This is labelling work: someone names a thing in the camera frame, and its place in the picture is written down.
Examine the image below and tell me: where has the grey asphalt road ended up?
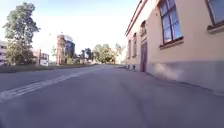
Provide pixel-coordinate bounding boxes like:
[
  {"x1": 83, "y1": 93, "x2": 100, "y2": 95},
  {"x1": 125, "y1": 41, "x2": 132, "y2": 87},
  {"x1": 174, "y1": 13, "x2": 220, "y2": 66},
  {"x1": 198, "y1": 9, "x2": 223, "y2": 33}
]
[{"x1": 0, "y1": 64, "x2": 98, "y2": 93}]

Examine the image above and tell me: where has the yellow building with arched windows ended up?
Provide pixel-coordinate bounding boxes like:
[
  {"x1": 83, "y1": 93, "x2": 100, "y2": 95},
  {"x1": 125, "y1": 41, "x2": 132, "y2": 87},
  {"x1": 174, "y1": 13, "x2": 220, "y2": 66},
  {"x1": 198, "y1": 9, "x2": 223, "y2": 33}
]
[{"x1": 124, "y1": 0, "x2": 224, "y2": 93}]

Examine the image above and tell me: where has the brick tower building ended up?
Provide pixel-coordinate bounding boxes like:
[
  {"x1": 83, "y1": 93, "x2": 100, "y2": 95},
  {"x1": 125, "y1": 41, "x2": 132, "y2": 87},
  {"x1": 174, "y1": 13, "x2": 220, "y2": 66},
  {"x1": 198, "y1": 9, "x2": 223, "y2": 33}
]
[{"x1": 55, "y1": 33, "x2": 76, "y2": 66}]

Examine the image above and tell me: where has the low pale building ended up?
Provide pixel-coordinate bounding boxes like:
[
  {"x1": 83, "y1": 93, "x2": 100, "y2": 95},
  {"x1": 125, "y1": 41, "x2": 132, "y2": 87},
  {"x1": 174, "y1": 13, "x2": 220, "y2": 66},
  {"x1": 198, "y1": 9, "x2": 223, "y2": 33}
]
[{"x1": 31, "y1": 49, "x2": 50, "y2": 67}]

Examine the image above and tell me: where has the grass verge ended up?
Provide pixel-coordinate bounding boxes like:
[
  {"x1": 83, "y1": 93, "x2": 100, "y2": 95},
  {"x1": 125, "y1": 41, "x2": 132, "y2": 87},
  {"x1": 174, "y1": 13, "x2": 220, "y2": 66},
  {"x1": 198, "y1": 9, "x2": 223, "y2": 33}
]
[{"x1": 0, "y1": 63, "x2": 96, "y2": 74}]

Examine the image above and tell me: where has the grey cobblestone strip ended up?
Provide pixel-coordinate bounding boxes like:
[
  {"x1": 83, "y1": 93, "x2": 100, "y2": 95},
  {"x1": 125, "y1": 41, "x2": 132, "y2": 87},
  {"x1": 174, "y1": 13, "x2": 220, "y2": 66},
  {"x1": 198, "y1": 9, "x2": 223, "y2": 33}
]
[{"x1": 0, "y1": 67, "x2": 98, "y2": 101}]

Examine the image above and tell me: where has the white building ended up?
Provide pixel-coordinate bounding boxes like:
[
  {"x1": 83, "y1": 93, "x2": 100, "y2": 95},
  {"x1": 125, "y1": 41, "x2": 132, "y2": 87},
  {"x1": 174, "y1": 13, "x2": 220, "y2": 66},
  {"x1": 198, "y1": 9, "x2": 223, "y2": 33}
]
[{"x1": 0, "y1": 40, "x2": 9, "y2": 66}]

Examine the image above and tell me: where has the grey asphalt path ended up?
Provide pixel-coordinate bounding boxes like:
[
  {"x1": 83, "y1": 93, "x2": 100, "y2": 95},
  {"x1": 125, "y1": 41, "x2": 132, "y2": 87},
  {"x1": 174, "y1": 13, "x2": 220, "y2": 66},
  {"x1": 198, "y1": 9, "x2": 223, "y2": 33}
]
[{"x1": 0, "y1": 64, "x2": 224, "y2": 128}]

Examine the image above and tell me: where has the group of distant trees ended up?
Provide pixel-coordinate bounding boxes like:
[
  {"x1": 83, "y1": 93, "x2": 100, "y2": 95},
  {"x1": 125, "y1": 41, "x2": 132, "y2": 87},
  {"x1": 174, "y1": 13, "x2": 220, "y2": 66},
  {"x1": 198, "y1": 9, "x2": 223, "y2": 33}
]
[{"x1": 77, "y1": 43, "x2": 126, "y2": 65}]

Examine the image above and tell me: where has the tall leafy tree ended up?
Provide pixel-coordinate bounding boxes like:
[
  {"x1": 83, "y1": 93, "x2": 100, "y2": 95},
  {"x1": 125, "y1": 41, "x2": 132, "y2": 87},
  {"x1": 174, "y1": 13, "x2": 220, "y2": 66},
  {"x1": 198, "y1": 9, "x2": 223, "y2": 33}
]
[{"x1": 2, "y1": 2, "x2": 41, "y2": 66}]

